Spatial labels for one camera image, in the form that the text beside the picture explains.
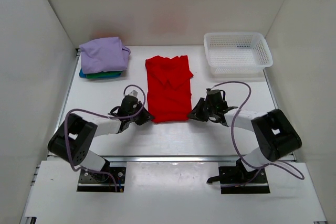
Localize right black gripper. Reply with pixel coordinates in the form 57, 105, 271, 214
187, 98, 216, 122

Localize red t-shirt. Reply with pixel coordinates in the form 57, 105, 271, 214
145, 55, 193, 123

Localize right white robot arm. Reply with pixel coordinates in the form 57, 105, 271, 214
187, 89, 302, 187

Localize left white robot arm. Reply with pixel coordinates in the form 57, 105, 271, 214
47, 95, 155, 183

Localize folded green t-shirt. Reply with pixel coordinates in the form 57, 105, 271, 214
85, 71, 122, 80

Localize white plastic basket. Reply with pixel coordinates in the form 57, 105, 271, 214
204, 32, 273, 76

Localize folded lilac t-shirt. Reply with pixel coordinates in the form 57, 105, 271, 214
79, 37, 131, 74

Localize folded blue t-shirt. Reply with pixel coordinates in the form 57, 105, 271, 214
79, 69, 87, 79

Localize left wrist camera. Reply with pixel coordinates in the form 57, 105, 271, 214
128, 90, 138, 98

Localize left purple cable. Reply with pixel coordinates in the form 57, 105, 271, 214
64, 84, 146, 192

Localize purple cable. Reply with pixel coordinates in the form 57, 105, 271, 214
212, 81, 305, 188
64, 84, 146, 192

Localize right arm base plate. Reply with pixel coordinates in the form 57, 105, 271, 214
207, 166, 270, 195

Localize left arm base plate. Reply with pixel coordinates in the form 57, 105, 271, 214
77, 162, 127, 193

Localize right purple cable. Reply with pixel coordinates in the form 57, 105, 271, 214
212, 81, 305, 188

